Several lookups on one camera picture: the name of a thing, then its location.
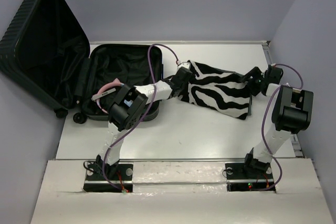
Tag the zebra print cloth pouch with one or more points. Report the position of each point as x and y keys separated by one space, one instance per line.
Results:
x=217 y=89

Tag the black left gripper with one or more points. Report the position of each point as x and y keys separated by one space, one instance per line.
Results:
x=185 y=91

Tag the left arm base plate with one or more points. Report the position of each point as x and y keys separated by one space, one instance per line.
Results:
x=119 y=181

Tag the checkered slim rectangular box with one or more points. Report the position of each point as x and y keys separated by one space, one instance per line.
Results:
x=100 y=95

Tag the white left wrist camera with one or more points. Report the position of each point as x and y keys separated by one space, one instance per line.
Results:
x=186 y=65

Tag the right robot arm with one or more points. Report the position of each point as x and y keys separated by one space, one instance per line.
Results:
x=288 y=112

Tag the black hard-shell suitcase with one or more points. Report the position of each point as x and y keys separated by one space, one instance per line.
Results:
x=46 y=52

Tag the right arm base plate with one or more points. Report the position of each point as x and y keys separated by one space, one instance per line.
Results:
x=240 y=179

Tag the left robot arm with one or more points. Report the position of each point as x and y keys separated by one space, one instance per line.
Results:
x=128 y=108

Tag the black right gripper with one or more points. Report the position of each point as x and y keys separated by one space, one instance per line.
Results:
x=254 y=73

